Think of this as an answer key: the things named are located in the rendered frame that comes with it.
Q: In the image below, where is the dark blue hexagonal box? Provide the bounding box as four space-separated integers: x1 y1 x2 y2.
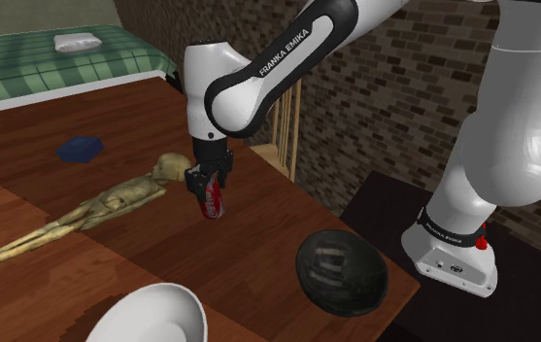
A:
54 136 106 164

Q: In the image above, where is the bed with green plaid cover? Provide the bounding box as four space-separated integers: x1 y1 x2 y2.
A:
0 24 178 120

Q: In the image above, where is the dark robot stand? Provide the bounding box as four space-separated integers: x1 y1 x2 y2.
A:
339 170 541 342

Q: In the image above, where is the white bowl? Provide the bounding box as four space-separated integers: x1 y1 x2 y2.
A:
85 282 208 342

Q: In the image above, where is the red soda can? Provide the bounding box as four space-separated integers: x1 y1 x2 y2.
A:
196 172 225 221

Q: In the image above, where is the yellow skeleton figure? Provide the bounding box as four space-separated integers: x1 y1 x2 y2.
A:
0 152 193 266

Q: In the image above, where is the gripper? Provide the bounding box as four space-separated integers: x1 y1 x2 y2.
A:
185 136 234 204

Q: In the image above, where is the wooden chair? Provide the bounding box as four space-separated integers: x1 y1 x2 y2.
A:
248 78 303 183

